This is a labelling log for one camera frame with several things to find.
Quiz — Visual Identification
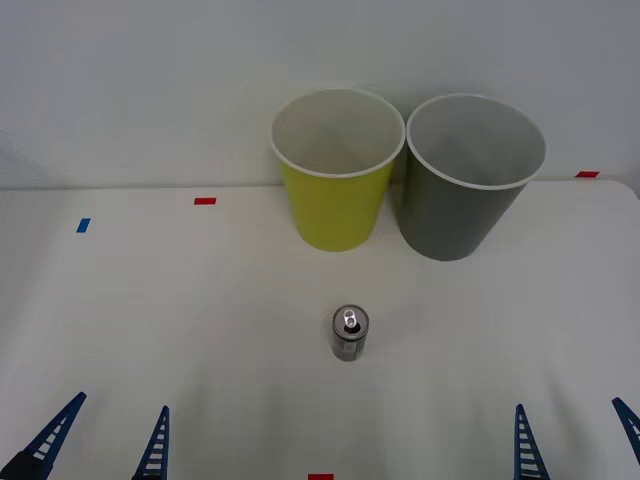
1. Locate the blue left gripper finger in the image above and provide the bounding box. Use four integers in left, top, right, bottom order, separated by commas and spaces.
0, 391, 88, 480
131, 405, 171, 480

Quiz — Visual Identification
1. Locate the grey plastic waste bin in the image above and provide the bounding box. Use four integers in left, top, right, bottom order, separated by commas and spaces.
405, 93, 548, 262

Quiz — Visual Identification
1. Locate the black and silver drink can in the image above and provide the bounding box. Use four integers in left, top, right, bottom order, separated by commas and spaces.
330, 303, 370, 363

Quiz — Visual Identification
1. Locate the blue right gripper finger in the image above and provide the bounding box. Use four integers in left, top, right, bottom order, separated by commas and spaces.
611, 396, 640, 451
514, 403, 551, 480

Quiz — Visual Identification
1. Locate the yellow-green plastic waste bin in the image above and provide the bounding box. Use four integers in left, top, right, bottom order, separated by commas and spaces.
269, 87, 406, 253

